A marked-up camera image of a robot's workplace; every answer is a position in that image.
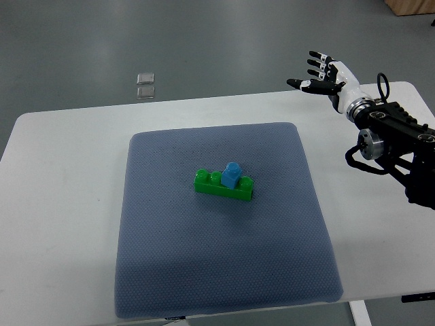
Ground white table leg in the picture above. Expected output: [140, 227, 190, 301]
[349, 300, 372, 326]

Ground long green block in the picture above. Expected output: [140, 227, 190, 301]
[194, 169, 254, 201]

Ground blue-grey fabric mat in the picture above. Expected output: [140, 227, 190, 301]
[115, 122, 343, 319]

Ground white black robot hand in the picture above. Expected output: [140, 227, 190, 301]
[286, 51, 375, 122]

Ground small blue block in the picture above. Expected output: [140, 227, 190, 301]
[221, 162, 242, 189]

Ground black table control panel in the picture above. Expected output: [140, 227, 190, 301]
[401, 292, 435, 303]

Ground wooden box corner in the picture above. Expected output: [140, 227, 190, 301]
[384, 0, 435, 16]

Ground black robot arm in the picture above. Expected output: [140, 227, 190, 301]
[345, 102, 434, 209]

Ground upper metal floor plate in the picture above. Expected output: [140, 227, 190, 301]
[137, 73, 154, 85]

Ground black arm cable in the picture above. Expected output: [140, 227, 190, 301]
[375, 72, 392, 103]

